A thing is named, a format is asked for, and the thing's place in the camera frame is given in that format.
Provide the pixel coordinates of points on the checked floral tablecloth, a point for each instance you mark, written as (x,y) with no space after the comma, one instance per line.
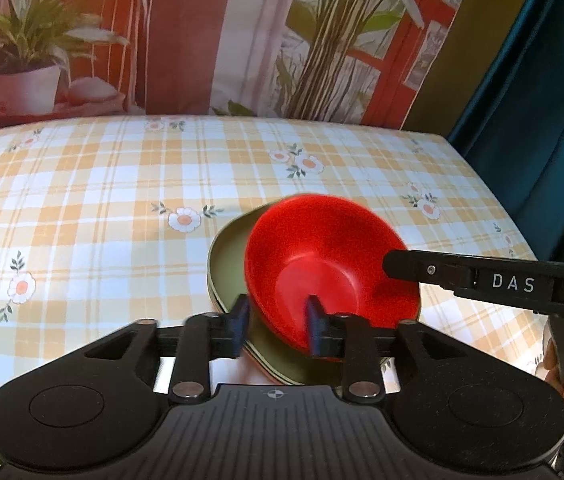
(112,210)

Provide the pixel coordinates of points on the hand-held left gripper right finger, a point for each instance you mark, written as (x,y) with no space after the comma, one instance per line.
(312,326)

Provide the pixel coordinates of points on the printed backdrop cloth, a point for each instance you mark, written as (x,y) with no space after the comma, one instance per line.
(187,35)

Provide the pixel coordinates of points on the red bowl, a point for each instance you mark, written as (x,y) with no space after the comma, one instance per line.
(312,240)

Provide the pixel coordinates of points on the green rectangular plate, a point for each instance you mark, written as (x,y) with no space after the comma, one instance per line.
(289,379)
(224,265)

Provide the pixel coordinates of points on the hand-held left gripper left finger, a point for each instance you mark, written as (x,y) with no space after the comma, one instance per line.
(240,321)

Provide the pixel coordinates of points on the teal curtain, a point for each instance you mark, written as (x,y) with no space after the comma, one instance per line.
(537,135)

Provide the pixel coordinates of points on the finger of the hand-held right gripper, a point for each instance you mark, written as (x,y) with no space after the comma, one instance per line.
(422,267)

